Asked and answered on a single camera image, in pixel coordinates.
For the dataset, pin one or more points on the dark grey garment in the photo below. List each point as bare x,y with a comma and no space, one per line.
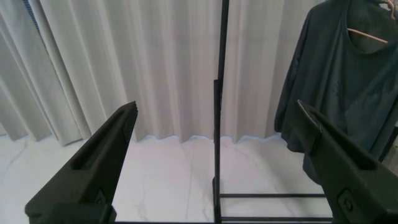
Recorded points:
335,77

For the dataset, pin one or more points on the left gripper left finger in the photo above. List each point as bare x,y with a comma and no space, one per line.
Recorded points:
84,183

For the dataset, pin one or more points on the black clothes rack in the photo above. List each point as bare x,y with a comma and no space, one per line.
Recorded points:
219,93

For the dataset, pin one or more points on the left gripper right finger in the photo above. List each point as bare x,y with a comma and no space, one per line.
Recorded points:
351,183

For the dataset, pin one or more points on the white curtain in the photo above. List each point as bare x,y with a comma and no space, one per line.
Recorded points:
124,62

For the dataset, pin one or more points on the pink clothes hanger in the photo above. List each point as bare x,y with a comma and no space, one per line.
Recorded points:
370,36

